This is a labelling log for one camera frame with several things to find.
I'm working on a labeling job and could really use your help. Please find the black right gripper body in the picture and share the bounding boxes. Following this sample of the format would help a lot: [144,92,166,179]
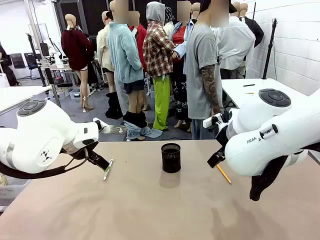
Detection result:
[214,120,230,151]

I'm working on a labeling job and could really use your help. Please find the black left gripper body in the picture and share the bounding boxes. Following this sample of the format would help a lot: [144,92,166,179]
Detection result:
[61,140,100,161]

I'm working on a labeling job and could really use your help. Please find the yellow HB pencil red eraser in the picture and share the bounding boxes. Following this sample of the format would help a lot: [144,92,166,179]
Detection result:
[215,163,233,185]

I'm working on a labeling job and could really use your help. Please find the tattooed right forearm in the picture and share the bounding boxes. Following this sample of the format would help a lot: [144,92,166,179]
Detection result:
[200,63,225,114]

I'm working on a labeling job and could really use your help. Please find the white pen gray grip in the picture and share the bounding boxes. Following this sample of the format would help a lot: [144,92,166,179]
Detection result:
[102,158,114,182]

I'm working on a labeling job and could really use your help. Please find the black mesh pen holder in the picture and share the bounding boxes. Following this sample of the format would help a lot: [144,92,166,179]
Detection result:
[160,142,182,174]

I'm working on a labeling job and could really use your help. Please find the person right hand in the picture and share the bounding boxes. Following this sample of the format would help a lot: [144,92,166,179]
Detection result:
[211,104,225,118]

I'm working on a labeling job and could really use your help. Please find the gray storage bin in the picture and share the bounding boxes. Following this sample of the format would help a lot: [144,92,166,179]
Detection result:
[67,88,84,101]

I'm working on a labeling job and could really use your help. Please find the person in gray T-shirt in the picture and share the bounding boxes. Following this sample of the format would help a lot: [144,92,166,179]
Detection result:
[185,0,237,141]

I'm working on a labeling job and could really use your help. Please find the white table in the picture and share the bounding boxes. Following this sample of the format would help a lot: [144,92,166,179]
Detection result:
[0,85,52,114]
[220,77,310,111]

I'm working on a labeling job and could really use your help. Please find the figure red top blue shirt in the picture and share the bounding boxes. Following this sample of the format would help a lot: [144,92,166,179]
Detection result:
[171,0,196,133]

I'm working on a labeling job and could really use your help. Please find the white plastic crate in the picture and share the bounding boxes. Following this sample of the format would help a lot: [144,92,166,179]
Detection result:
[0,172,32,214]

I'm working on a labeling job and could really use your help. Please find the black tripod stand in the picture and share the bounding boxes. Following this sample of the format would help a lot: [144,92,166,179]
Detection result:
[261,17,279,80]

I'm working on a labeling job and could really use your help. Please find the mannequin in cream jacket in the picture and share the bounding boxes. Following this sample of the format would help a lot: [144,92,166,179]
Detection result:
[95,10,124,120]

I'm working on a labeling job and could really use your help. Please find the mannequin in blue fleece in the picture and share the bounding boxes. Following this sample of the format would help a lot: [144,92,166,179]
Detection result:
[106,0,163,142]

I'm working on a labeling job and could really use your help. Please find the black light stand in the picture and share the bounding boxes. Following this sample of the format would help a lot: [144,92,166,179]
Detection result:
[25,31,48,87]

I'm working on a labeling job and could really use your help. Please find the mannequin in maroon sweater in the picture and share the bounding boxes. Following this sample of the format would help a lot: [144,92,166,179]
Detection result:
[60,13,95,113]

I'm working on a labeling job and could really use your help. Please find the mannequin plaid shirt green pants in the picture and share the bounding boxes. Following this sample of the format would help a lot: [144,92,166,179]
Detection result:
[142,1,177,132]

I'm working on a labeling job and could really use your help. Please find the black office chair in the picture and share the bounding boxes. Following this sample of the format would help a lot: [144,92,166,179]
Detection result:
[23,51,41,81]

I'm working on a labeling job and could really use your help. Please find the mannequin in black jacket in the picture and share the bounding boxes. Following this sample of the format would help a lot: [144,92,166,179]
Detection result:
[239,2,265,49]

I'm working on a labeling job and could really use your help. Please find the seated person in dark clothes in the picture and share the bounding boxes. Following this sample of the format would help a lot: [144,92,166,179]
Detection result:
[0,41,22,87]

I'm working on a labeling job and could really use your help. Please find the mannequin in red jacket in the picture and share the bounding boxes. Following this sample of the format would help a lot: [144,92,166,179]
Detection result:
[128,10,149,74]

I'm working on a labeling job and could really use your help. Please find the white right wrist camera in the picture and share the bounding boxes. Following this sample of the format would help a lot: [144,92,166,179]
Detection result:
[202,112,224,129]

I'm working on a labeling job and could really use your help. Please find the white mannequin base plate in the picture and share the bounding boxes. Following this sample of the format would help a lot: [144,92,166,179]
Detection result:
[99,124,129,135]

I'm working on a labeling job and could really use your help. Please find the black right arm cable sleeve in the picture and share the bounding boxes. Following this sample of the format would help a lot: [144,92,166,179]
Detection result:
[249,148,320,202]

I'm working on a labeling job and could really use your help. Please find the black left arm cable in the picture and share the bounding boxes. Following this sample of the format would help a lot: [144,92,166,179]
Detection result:
[0,148,90,180]

